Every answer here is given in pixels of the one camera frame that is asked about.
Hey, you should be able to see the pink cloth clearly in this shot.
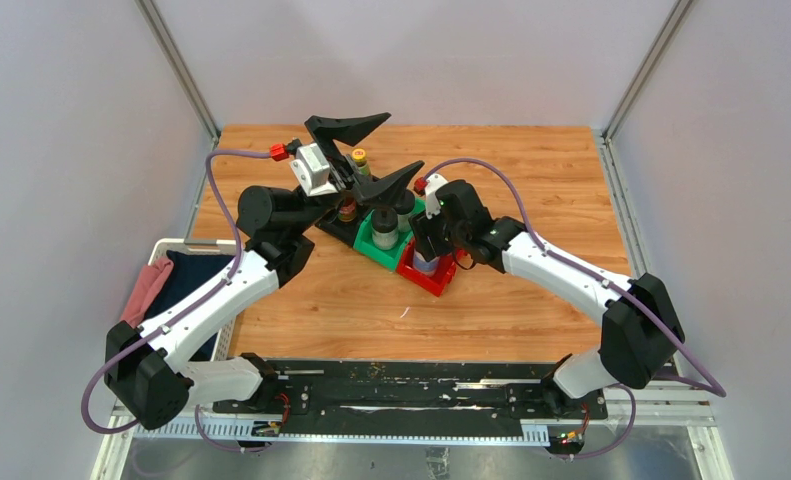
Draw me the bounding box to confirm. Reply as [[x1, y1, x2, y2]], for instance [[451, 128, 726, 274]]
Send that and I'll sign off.
[[120, 256, 174, 328]]

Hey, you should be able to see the black storage bin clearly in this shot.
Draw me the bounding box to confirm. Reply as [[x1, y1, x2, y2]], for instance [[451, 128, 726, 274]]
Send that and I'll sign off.
[[315, 199, 370, 247]]

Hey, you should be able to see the green label sauce bottle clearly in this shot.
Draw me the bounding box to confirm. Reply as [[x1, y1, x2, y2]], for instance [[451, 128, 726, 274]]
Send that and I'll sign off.
[[350, 148, 373, 179]]

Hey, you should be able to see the navy cloth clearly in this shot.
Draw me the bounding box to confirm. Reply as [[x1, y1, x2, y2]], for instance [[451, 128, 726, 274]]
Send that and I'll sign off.
[[144, 250, 237, 362]]

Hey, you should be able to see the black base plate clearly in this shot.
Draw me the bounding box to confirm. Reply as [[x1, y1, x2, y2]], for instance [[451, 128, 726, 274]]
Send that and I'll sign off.
[[211, 359, 608, 440]]

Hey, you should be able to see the corner aluminium post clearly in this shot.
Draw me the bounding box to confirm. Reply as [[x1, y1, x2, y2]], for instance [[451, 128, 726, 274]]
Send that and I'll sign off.
[[135, 0, 221, 142], [602, 0, 696, 144]]

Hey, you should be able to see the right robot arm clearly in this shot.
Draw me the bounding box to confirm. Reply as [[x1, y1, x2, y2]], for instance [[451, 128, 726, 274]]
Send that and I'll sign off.
[[410, 174, 685, 418]]

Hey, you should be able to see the red storage bin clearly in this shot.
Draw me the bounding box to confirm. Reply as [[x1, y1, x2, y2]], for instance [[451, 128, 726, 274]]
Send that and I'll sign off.
[[396, 240, 458, 297]]

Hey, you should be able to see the red label sauce bottle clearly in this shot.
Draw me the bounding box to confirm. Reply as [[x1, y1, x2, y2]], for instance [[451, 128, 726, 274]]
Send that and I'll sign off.
[[337, 198, 357, 224]]

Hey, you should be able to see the squeeze bottle black cap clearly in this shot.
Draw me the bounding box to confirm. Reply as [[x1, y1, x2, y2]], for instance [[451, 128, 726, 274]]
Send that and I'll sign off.
[[371, 208, 399, 251], [394, 190, 416, 233]]

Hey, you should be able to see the right corner aluminium post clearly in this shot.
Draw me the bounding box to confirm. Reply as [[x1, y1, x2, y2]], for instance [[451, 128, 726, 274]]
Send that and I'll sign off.
[[602, 0, 696, 144]]

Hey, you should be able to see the blue spice jar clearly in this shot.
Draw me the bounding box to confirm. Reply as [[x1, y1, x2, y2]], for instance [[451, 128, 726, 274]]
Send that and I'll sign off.
[[412, 250, 439, 277]]

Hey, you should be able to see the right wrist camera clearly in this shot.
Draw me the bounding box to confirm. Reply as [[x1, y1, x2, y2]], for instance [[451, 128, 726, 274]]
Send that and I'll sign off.
[[424, 173, 448, 219]]

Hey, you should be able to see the left corner aluminium post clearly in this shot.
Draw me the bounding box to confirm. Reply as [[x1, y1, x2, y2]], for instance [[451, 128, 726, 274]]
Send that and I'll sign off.
[[135, 0, 221, 142]]

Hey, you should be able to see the aluminium frame rail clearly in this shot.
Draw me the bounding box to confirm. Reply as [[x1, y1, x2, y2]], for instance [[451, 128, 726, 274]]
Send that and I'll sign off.
[[128, 381, 716, 449]]

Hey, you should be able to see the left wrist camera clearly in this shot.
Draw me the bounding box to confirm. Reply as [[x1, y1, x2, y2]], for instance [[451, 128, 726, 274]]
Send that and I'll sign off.
[[290, 143, 338, 197]]

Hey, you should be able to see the green storage bin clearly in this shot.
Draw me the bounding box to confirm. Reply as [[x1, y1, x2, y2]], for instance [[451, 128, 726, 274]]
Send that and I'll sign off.
[[353, 209, 413, 271]]

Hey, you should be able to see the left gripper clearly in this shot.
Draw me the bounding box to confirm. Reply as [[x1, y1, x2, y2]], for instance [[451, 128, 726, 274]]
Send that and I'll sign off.
[[290, 112, 422, 236]]

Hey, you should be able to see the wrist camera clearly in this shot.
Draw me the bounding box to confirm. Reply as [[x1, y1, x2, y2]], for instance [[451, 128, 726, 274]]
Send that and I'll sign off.
[[290, 143, 338, 197], [424, 173, 448, 219]]

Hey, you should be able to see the white laundry basket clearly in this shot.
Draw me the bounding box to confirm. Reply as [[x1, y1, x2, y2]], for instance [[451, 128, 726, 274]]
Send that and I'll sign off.
[[135, 238, 262, 378]]

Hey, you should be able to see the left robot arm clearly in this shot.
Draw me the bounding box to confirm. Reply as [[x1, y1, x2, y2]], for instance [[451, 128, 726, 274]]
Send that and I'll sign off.
[[92, 113, 421, 430]]

